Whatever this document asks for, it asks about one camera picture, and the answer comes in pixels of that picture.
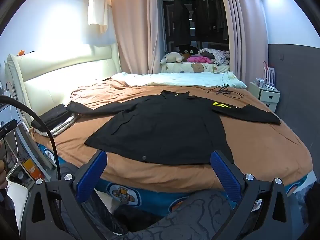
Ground black long sleeve shirt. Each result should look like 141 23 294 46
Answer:
67 90 280 165

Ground hanging dark clothes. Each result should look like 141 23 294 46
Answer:
169 0 229 47

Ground person left hand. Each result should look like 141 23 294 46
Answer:
0 160 8 190

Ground patterned grey trouser leg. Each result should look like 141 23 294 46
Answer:
112 190 232 239

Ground cream padded headboard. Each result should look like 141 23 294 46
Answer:
4 43 121 115

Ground white bedside cabinet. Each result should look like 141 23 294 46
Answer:
248 82 280 112

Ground white blanket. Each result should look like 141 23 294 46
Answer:
112 72 247 89

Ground pink garment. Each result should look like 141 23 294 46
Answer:
187 56 212 63

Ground cream plush toy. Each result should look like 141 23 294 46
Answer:
160 52 184 65

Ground pink curtain right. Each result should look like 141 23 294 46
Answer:
223 0 268 85

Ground pink curtain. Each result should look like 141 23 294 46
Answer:
223 0 268 85
111 0 161 74

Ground white hanging garment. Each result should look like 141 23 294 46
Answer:
87 0 108 34

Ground pink curtain left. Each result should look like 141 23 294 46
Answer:
111 0 161 74

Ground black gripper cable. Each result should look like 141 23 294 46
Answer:
0 95 62 182

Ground black cable on bed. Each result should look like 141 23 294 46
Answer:
205 83 245 99

